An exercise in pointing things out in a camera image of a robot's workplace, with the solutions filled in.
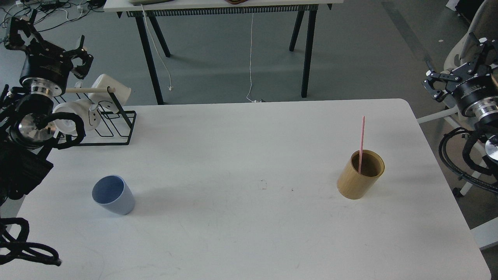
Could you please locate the black wire cup rack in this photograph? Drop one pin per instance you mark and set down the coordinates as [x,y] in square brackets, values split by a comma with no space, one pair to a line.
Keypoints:
[117,124]

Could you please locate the blue plastic cup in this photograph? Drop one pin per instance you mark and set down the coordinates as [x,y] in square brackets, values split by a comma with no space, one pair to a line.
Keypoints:
[113,194]

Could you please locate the white office chair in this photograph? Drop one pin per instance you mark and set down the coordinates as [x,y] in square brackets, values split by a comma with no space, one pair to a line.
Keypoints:
[484,24]

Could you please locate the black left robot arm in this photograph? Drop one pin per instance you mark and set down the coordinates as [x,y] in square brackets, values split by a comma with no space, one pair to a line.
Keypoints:
[29,128]

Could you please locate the white mug lying sideways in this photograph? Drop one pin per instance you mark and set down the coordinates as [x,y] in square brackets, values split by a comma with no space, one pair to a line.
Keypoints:
[85,109]

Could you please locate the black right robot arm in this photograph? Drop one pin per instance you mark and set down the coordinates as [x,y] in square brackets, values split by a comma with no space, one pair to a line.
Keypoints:
[479,151]

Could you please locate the tan cylindrical holder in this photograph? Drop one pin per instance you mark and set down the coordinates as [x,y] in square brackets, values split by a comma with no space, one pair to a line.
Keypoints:
[360,174]

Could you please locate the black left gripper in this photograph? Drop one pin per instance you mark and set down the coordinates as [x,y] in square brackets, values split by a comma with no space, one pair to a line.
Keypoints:
[44,65]

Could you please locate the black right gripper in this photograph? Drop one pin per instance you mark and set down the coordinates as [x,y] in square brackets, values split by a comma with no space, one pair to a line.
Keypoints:
[475,97]

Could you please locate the pink chopstick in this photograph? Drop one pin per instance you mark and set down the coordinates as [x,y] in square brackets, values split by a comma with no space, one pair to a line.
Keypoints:
[363,124]

